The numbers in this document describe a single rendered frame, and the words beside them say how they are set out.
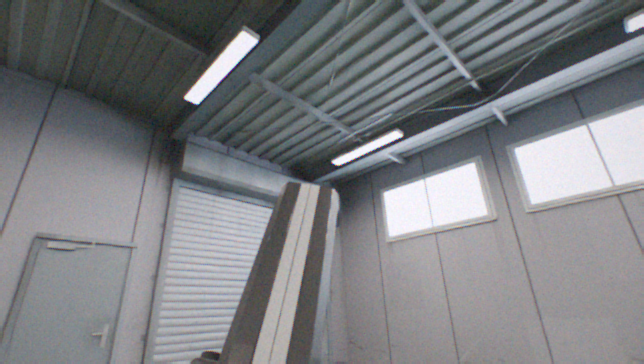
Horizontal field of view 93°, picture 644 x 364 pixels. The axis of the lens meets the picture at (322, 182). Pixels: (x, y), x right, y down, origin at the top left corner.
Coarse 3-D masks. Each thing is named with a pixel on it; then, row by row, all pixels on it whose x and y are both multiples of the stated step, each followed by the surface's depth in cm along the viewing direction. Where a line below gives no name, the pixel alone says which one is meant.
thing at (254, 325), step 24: (288, 192) 9; (288, 216) 8; (264, 240) 8; (288, 240) 7; (264, 264) 7; (288, 264) 7; (264, 288) 6; (240, 312) 6; (264, 312) 6; (240, 336) 6; (264, 336) 6; (192, 360) 6; (216, 360) 6; (240, 360) 5; (264, 360) 5
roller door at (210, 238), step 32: (192, 192) 464; (224, 192) 499; (192, 224) 449; (224, 224) 485; (256, 224) 528; (160, 256) 404; (192, 256) 436; (224, 256) 469; (160, 288) 390; (192, 288) 421; (224, 288) 454; (160, 320) 383; (192, 320) 409; (224, 320) 439; (160, 352) 372; (192, 352) 397
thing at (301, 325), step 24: (312, 192) 9; (312, 216) 8; (312, 240) 8; (312, 264) 7; (288, 288) 6; (312, 288) 7; (288, 312) 6; (312, 312) 6; (288, 336) 6; (312, 336) 6; (288, 360) 5; (312, 360) 5
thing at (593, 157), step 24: (600, 120) 403; (624, 120) 385; (528, 144) 457; (552, 144) 434; (576, 144) 414; (600, 144) 396; (624, 144) 379; (528, 168) 448; (552, 168) 427; (576, 168) 408; (600, 168) 390; (624, 168) 373; (528, 192) 441; (552, 192) 420; (576, 192) 401; (600, 192) 384
